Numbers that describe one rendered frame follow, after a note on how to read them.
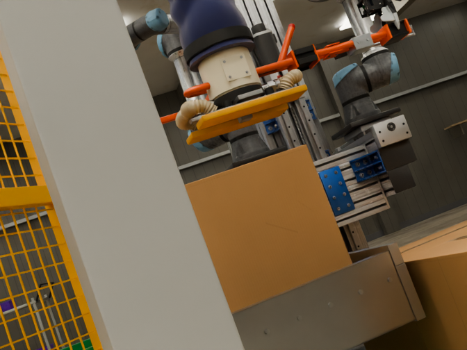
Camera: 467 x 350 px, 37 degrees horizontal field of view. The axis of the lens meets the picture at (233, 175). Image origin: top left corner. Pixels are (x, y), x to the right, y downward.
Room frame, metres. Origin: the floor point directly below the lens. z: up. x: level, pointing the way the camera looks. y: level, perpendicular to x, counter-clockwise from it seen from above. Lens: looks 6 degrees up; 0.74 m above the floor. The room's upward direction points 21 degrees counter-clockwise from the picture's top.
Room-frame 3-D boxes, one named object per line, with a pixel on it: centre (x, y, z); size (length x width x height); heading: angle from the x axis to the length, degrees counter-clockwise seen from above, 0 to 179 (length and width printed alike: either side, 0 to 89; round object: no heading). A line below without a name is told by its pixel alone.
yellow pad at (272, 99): (2.04, -0.12, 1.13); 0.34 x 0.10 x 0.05; 106
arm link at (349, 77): (2.77, -0.58, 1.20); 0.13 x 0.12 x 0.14; 85
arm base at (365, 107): (2.77, -0.57, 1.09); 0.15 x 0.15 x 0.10
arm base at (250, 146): (2.65, -0.09, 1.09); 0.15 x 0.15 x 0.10
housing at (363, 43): (2.26, -0.54, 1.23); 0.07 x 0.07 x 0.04; 16
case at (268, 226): (2.07, 0.12, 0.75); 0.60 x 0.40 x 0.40; 107
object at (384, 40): (2.29, -0.68, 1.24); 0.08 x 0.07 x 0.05; 106
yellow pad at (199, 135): (2.23, -0.07, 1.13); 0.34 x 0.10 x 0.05; 106
